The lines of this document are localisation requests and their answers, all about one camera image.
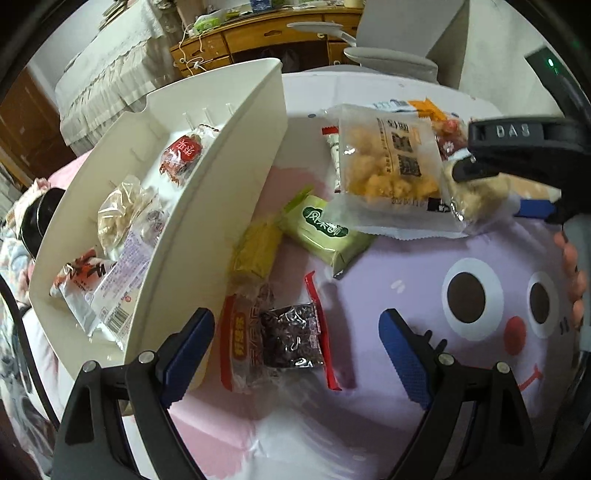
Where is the cartoon printed tablecloth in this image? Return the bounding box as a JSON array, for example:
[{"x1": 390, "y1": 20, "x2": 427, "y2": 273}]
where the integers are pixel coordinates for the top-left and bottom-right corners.
[{"x1": 171, "y1": 71, "x2": 578, "y2": 479}]

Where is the yellow snack packet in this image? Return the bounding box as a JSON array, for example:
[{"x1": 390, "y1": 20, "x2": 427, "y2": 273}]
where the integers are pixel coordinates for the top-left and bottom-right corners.
[{"x1": 229, "y1": 218, "x2": 283, "y2": 281}]

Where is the black handbag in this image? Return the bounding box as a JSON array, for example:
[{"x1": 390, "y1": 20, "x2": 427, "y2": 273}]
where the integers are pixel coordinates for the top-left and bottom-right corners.
[{"x1": 19, "y1": 187, "x2": 65, "y2": 259}]

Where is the pink floral bedding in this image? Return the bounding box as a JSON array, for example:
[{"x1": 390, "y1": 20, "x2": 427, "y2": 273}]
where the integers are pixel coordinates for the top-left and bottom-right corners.
[{"x1": 0, "y1": 151, "x2": 93, "y2": 480}]

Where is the white lace covered furniture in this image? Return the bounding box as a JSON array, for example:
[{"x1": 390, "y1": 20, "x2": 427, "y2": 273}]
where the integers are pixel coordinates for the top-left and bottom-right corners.
[{"x1": 55, "y1": 1, "x2": 182, "y2": 155}]

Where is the white curtain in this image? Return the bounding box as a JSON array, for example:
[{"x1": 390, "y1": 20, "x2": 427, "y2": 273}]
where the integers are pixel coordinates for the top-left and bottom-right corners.
[{"x1": 460, "y1": 1, "x2": 561, "y2": 116}]

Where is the brown wooden door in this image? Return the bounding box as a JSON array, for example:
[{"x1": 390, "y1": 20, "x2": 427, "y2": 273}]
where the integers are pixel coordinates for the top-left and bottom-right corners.
[{"x1": 1, "y1": 68, "x2": 76, "y2": 183}]

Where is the wooden desk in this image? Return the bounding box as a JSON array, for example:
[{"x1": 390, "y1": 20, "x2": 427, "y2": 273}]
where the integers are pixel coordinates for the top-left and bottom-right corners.
[{"x1": 170, "y1": 6, "x2": 363, "y2": 78}]

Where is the rice cracker red label bag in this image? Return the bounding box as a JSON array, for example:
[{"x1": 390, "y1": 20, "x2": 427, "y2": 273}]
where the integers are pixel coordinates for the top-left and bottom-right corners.
[{"x1": 443, "y1": 160, "x2": 561, "y2": 235}]

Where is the clear bun packet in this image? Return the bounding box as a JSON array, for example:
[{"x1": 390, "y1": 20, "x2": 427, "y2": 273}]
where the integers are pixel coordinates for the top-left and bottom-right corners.
[{"x1": 97, "y1": 175, "x2": 157, "y2": 260}]

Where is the red white snack packet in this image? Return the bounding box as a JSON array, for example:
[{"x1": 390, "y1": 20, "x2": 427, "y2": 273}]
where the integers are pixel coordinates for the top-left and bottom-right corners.
[{"x1": 49, "y1": 248, "x2": 116, "y2": 337}]

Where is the dark brownie red-edged packet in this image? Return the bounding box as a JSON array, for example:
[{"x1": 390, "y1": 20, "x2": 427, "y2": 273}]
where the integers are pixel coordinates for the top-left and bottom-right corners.
[{"x1": 219, "y1": 271, "x2": 342, "y2": 394}]

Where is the black cable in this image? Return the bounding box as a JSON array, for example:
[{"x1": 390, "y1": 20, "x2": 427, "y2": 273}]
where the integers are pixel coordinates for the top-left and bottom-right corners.
[{"x1": 0, "y1": 274, "x2": 61, "y2": 430}]

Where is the white orange snack bar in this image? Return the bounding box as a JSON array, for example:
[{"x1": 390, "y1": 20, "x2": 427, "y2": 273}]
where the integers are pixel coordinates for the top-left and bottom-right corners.
[{"x1": 372, "y1": 98, "x2": 447, "y2": 121}]

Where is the red round pastry packet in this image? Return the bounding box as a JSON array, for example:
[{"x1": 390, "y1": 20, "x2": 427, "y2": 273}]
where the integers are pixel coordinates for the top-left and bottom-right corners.
[{"x1": 159, "y1": 123, "x2": 219, "y2": 186}]

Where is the white plastic storage bin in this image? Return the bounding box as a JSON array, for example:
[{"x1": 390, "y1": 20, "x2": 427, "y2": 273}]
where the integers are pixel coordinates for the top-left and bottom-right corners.
[{"x1": 30, "y1": 58, "x2": 287, "y2": 376}]

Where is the person right hand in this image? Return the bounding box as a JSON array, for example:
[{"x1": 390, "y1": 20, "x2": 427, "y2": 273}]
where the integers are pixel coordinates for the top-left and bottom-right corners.
[{"x1": 554, "y1": 231, "x2": 588, "y2": 330}]

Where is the grey office chair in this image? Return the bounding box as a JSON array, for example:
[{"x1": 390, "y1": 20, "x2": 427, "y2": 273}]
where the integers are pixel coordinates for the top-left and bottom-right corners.
[{"x1": 288, "y1": 0, "x2": 470, "y2": 86}]

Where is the green pastry packet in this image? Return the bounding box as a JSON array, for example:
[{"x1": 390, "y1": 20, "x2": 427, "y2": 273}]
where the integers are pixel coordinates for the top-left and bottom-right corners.
[{"x1": 279, "y1": 187, "x2": 374, "y2": 278}]

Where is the golden fried snack bag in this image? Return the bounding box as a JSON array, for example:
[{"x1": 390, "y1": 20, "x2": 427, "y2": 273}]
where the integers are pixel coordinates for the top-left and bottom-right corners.
[{"x1": 324, "y1": 104, "x2": 467, "y2": 240}]

